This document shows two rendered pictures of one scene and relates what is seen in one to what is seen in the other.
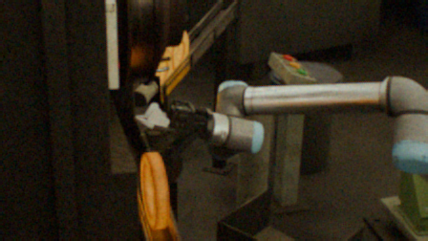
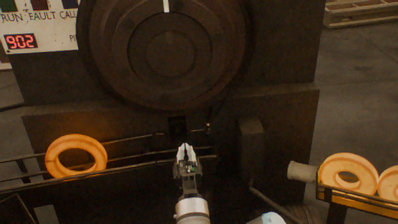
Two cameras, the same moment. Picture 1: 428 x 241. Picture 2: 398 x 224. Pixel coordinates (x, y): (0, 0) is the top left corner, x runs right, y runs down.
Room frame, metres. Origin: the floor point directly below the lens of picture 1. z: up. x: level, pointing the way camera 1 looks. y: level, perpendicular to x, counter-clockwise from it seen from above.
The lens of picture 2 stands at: (2.10, -0.84, 1.47)
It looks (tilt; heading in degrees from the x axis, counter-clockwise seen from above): 32 degrees down; 97
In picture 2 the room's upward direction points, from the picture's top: 3 degrees counter-clockwise
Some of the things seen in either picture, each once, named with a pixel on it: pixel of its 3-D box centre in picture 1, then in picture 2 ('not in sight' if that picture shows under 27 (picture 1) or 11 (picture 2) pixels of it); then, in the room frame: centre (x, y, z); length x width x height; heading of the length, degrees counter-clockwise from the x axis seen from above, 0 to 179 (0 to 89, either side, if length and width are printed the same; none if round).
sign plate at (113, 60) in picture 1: (104, 26); (45, 19); (1.56, 0.12, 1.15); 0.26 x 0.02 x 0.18; 11
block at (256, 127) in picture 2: (116, 112); (249, 152); (2.14, 0.14, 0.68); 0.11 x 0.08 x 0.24; 101
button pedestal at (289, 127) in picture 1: (289, 134); not in sight; (2.73, -0.50, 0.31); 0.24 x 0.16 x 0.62; 11
